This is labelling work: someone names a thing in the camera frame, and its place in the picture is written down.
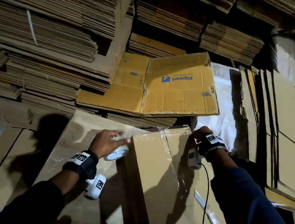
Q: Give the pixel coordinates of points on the person's right hand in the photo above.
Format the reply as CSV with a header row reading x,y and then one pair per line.
x,y
201,135

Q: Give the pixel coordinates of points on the person's left hand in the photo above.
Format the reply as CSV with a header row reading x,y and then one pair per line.
x,y
105,143

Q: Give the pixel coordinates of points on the person's right forearm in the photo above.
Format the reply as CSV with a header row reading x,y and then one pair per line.
x,y
259,219

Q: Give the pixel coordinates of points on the person's left forearm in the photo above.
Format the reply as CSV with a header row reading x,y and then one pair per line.
x,y
36,205

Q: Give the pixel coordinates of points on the stacks of flat cardboard bundles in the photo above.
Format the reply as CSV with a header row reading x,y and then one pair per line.
x,y
42,31

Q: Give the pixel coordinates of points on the black right wrist band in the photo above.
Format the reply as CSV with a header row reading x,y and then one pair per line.
x,y
214,144

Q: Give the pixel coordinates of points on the black wrist band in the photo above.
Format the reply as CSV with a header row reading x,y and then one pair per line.
x,y
80,164
214,144

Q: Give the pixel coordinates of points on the white plastic sack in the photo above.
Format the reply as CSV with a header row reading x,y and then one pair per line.
x,y
223,112

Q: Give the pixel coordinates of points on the black left wrist band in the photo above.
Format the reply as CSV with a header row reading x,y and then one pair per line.
x,y
80,164

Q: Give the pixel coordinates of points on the plywood work board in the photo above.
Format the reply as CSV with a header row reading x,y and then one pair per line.
x,y
69,142

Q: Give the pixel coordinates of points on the yellow carton with blue print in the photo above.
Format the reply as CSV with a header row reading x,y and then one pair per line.
x,y
183,85

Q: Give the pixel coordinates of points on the clear plastic sheet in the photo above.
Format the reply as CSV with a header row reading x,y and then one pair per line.
x,y
294,61

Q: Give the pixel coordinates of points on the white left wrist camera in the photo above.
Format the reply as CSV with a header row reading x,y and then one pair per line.
x,y
95,186

